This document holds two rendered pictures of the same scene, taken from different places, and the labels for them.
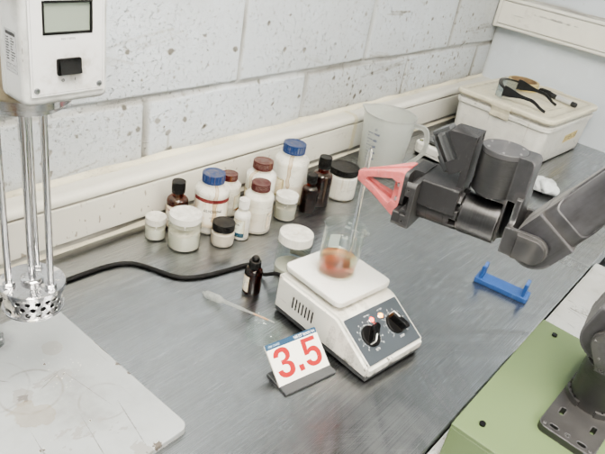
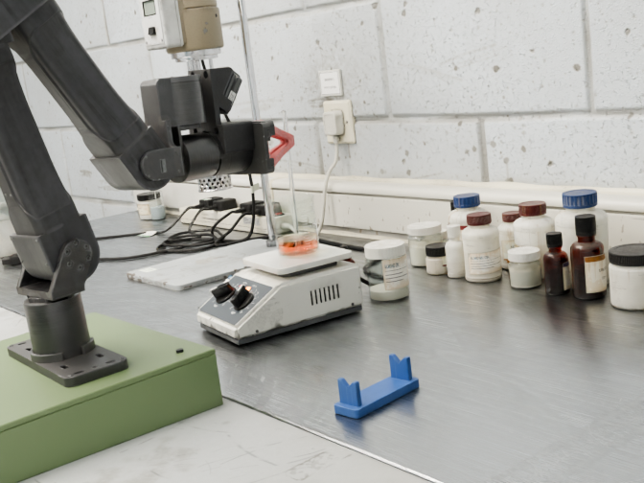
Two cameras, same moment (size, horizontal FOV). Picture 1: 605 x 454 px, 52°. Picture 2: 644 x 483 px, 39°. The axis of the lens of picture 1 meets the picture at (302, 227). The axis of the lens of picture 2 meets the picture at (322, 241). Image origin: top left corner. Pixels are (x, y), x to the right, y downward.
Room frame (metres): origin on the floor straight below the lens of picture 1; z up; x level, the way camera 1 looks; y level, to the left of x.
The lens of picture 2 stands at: (1.23, -1.26, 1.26)
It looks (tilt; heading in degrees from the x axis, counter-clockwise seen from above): 11 degrees down; 108
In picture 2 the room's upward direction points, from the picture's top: 7 degrees counter-clockwise
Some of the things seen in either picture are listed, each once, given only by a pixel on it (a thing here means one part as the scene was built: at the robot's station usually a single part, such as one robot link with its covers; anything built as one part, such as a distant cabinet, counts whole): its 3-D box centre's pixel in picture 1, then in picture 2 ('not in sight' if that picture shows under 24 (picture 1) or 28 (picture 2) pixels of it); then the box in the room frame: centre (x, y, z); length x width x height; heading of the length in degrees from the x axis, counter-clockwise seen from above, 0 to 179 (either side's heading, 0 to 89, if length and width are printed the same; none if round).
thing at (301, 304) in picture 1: (344, 305); (285, 291); (0.77, -0.09, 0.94); 0.22 x 0.13 x 0.08; 48
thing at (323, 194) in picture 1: (321, 180); (587, 256); (1.18, -0.02, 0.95); 0.04 x 0.04 x 0.11
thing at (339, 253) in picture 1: (342, 249); (293, 227); (0.79, -0.07, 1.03); 0.07 x 0.06 x 0.08; 63
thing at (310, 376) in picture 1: (300, 359); not in sight; (0.66, -0.03, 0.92); 0.09 x 0.06 x 0.04; 134
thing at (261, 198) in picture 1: (257, 204); (481, 246); (1.03, 0.09, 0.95); 0.06 x 0.06 x 0.10
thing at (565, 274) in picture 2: (309, 192); (556, 263); (1.14, 0.00, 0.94); 0.03 x 0.03 x 0.08
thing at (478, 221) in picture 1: (483, 212); (189, 152); (0.73, -0.23, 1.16); 0.07 x 0.06 x 0.07; 64
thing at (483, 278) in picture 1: (503, 281); (376, 383); (0.98, -0.38, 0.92); 0.10 x 0.03 x 0.04; 62
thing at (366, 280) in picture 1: (338, 274); (296, 257); (0.79, -0.07, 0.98); 0.12 x 0.12 x 0.01; 48
